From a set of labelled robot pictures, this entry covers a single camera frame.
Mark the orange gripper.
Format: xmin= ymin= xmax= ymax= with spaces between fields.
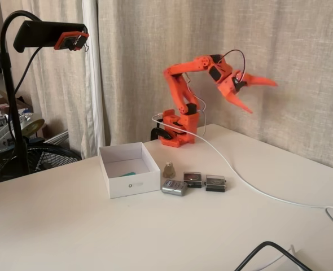
xmin=217 ymin=63 xmax=279 ymax=115

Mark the white cardboard box bin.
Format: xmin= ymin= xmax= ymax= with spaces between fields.
xmin=98 ymin=142 xmax=161 ymax=199

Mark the beige linen curtain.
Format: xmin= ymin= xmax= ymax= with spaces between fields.
xmin=98 ymin=0 xmax=333 ymax=173

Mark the small black clear-lid case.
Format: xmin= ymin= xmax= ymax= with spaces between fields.
xmin=182 ymin=171 xmax=203 ymax=189
xmin=205 ymin=174 xmax=227 ymax=193

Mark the black table clamp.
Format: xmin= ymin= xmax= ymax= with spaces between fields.
xmin=150 ymin=127 xmax=173 ymax=141

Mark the small beige bear figurine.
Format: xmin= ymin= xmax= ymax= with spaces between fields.
xmin=163 ymin=160 xmax=176 ymax=178

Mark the grey metal tin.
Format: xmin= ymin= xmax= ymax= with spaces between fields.
xmin=160 ymin=178 xmax=189 ymax=196

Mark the black floor fan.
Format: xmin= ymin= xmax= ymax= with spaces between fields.
xmin=25 ymin=142 xmax=82 ymax=173

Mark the beige round lamp head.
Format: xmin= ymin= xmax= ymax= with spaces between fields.
xmin=21 ymin=117 xmax=46 ymax=137

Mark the black gooseneck stand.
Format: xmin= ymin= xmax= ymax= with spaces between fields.
xmin=0 ymin=10 xmax=43 ymax=176

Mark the black gripper wire loop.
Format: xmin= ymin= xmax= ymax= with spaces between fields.
xmin=220 ymin=50 xmax=247 ymax=83

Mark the long white cable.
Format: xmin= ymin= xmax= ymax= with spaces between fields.
xmin=151 ymin=112 xmax=333 ymax=215

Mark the thick black cable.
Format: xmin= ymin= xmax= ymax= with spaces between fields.
xmin=234 ymin=241 xmax=314 ymax=271

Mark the orange camera mount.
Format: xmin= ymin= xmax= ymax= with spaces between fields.
xmin=53 ymin=32 xmax=90 ymax=52

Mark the black camera holder bar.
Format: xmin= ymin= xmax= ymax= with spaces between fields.
xmin=13 ymin=20 xmax=88 ymax=54

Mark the thin black camera cable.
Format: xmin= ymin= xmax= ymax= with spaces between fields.
xmin=0 ymin=46 xmax=43 ymax=190

